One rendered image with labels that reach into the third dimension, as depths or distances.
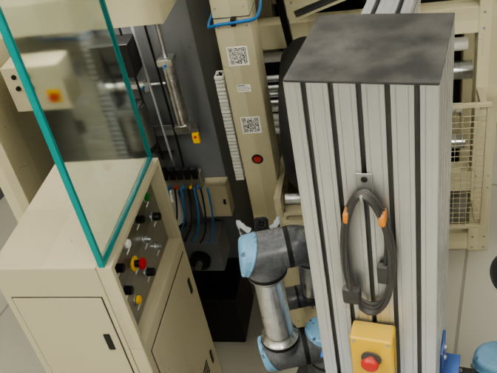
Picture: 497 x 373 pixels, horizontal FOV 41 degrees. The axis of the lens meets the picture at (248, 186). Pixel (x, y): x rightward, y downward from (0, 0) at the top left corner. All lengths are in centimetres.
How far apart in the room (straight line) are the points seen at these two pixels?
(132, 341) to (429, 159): 136
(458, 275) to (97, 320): 201
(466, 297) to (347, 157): 238
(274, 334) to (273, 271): 28
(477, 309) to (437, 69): 243
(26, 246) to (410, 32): 142
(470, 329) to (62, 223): 198
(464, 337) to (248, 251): 172
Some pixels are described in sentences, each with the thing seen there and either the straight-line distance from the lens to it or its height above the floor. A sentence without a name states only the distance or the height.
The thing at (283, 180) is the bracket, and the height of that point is 94.
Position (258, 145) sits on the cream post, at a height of 113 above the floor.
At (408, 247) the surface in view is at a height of 168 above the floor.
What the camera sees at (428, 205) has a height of 179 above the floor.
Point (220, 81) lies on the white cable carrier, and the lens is 246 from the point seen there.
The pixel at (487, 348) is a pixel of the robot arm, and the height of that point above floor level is 94.
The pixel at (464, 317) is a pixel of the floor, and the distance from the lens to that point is 338.
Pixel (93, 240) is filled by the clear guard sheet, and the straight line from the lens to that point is 193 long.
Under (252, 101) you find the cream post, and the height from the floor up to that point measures 132.
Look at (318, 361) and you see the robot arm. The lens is 213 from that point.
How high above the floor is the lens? 255
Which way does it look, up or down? 37 degrees down
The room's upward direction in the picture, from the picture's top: 12 degrees counter-clockwise
